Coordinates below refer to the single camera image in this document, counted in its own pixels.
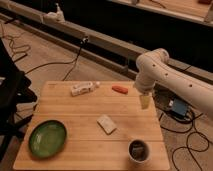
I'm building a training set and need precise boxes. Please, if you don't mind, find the black office chair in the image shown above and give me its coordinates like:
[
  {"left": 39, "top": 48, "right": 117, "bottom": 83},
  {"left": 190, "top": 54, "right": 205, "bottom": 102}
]
[{"left": 0, "top": 38, "right": 37, "bottom": 162}]

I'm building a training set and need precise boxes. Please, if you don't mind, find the orange red pepper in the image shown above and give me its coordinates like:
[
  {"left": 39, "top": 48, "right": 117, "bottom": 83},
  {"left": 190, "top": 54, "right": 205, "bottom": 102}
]
[{"left": 112, "top": 86, "right": 128, "bottom": 94}]

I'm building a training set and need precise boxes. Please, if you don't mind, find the black floor cable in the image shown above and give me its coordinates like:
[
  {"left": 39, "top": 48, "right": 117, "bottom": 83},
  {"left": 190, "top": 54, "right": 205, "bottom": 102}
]
[{"left": 23, "top": 35, "right": 90, "bottom": 82}]

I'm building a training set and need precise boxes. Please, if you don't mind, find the green plate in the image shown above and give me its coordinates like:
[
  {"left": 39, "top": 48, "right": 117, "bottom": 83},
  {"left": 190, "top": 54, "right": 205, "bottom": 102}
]
[{"left": 28, "top": 120, "right": 67, "bottom": 159}]

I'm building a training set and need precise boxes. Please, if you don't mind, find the blue power box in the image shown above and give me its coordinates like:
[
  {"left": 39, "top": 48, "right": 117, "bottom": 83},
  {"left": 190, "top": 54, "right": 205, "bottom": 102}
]
[{"left": 169, "top": 99, "right": 188, "bottom": 118}]

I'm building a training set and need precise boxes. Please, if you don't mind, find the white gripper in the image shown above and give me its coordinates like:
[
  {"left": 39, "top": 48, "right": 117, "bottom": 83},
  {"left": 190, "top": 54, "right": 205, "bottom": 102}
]
[{"left": 134, "top": 80, "right": 155, "bottom": 109}]

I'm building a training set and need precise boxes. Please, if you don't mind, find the white plastic bottle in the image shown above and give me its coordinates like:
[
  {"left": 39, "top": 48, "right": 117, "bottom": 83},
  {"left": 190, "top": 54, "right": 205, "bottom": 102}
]
[{"left": 71, "top": 81, "right": 100, "bottom": 96}]

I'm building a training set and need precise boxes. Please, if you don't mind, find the white cup with contents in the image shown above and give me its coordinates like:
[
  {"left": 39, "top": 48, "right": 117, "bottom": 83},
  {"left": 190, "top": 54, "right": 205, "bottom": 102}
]
[{"left": 128, "top": 139, "right": 150, "bottom": 164}]

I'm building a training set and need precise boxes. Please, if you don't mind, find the white sponge block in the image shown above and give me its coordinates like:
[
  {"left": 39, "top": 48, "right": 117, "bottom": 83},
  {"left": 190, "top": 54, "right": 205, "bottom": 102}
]
[{"left": 97, "top": 115, "right": 117, "bottom": 135}]

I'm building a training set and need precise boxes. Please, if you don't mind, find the white object on rail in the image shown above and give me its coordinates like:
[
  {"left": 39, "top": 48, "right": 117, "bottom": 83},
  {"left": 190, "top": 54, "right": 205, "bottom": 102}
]
[{"left": 45, "top": 4, "right": 65, "bottom": 22}]

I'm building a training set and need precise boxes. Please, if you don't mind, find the black cable bundle right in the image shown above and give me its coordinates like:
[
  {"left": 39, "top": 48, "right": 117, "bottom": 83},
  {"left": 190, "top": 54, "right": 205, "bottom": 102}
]
[{"left": 156, "top": 106, "right": 213, "bottom": 171}]

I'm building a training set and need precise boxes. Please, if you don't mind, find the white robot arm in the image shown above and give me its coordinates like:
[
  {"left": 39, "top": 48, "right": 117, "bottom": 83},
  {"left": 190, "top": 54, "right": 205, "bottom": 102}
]
[{"left": 134, "top": 48, "right": 213, "bottom": 120}]

